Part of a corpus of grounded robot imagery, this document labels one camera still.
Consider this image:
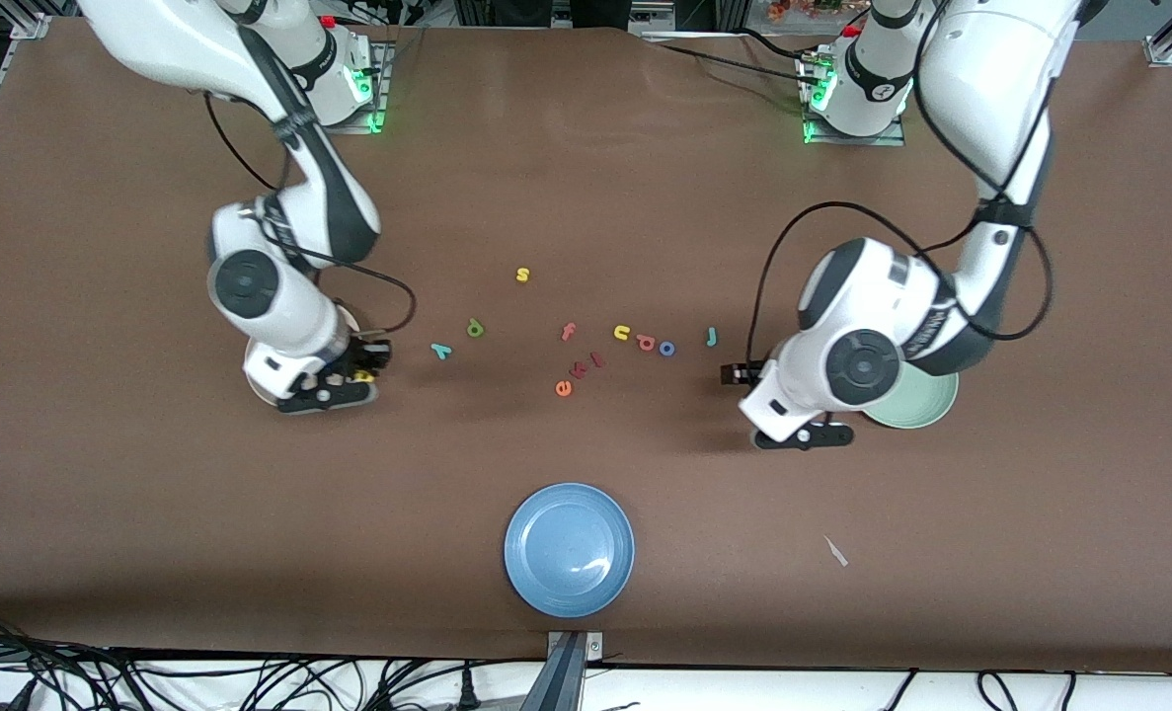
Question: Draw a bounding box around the beige round plate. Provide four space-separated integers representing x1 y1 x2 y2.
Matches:
243 301 362 408

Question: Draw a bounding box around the green round plate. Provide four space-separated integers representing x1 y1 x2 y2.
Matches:
862 365 961 431

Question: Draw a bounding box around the brown table cover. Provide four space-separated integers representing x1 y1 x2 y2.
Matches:
0 20 1172 674

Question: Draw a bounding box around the blue round plate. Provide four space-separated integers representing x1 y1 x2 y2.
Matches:
504 482 636 619

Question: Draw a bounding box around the dark stand pole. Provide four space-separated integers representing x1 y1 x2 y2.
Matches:
518 632 586 711

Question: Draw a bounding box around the orange floral object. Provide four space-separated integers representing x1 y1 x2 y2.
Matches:
768 0 843 23

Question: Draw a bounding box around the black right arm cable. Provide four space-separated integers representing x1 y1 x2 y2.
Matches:
203 91 418 337

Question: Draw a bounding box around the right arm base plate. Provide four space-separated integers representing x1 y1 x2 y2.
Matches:
279 38 394 135

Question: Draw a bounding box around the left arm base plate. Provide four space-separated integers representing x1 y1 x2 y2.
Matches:
801 47 907 147

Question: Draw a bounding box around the grey metal bracket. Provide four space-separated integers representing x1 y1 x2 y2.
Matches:
546 630 605 661

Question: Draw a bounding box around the black base cable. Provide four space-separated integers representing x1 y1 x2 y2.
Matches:
742 28 814 62
657 41 812 84

